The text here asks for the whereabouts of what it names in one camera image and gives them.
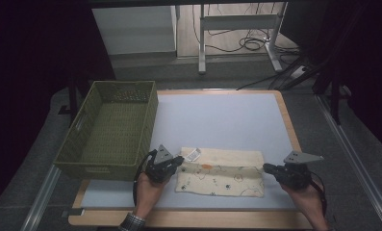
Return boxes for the white cabinet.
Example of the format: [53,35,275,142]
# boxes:
[91,5,178,60]

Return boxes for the black metal stand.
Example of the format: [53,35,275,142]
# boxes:
[58,73,84,127]
[313,57,353,126]

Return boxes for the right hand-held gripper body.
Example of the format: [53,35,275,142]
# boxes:
[274,150,325,191]

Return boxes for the person's right hand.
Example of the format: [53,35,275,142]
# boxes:
[280,179,330,225]

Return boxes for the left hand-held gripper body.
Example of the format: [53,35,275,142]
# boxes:
[144,143,179,185]

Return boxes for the cream printed towel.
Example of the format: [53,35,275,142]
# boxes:
[174,146,266,198]

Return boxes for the aluminium rail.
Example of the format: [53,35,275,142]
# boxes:
[315,94,382,227]
[19,165,63,231]

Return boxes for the white metal desk frame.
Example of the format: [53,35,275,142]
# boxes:
[197,2,289,75]

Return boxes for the white power strip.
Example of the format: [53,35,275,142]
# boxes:
[289,65,307,80]

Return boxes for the person's left hand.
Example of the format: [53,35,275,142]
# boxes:
[133,171,173,220]

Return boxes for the tangle of black floor cables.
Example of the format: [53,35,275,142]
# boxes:
[191,3,302,65]

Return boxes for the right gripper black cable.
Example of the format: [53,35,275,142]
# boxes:
[309,170,329,217]

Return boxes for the green woven basket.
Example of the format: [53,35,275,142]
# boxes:
[53,80,160,183]

